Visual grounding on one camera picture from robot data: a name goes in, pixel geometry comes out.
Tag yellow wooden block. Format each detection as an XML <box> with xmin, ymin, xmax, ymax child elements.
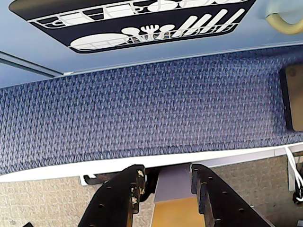
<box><xmin>152</xmin><ymin>195</ymin><xmax>202</xmax><ymax>227</ymax></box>

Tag blue toy kitchen cabinet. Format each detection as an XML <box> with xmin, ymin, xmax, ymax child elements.
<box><xmin>0</xmin><ymin>0</ymin><xmax>303</xmax><ymax>80</ymax></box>

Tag blue woven rug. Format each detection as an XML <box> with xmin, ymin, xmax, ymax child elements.
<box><xmin>0</xmin><ymin>46</ymin><xmax>303</xmax><ymax>177</ymax></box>

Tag beige cabinet handle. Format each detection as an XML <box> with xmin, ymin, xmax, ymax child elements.
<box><xmin>264</xmin><ymin>12</ymin><xmax>303</xmax><ymax>35</ymax></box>

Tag white cable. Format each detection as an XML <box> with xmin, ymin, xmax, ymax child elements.
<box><xmin>285</xmin><ymin>145</ymin><xmax>303</xmax><ymax>204</ymax></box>

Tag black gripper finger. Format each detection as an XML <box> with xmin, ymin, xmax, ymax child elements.
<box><xmin>190</xmin><ymin>164</ymin><xmax>268</xmax><ymax>227</ymax></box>
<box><xmin>77</xmin><ymin>164</ymin><xmax>146</xmax><ymax>227</ymax></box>

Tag dark dishwasher door print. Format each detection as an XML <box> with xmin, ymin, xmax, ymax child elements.
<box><xmin>8</xmin><ymin>0</ymin><xmax>258</xmax><ymax>54</ymax></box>

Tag grey square post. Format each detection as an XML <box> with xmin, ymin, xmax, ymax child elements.
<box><xmin>153</xmin><ymin>165</ymin><xmax>193</xmax><ymax>204</ymax></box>

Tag wooden board with dark edge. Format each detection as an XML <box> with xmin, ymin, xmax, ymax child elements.
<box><xmin>278</xmin><ymin>65</ymin><xmax>303</xmax><ymax>131</ymax></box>

